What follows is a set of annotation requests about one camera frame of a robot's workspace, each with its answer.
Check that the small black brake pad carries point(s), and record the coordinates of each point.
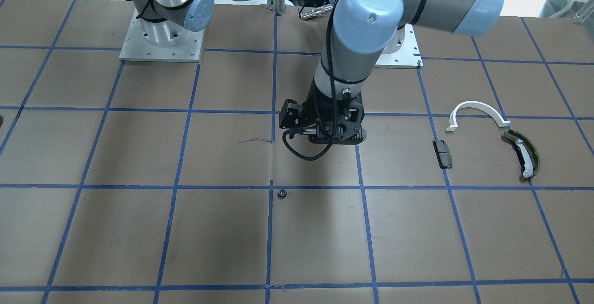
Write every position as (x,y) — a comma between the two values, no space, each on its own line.
(443,155)

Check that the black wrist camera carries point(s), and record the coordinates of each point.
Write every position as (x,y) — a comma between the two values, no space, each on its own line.
(296,115)

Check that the olive curved brake shoe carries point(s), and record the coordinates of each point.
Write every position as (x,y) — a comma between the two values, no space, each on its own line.
(527,153)

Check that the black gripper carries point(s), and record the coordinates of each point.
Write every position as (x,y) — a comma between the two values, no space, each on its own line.
(292,114)

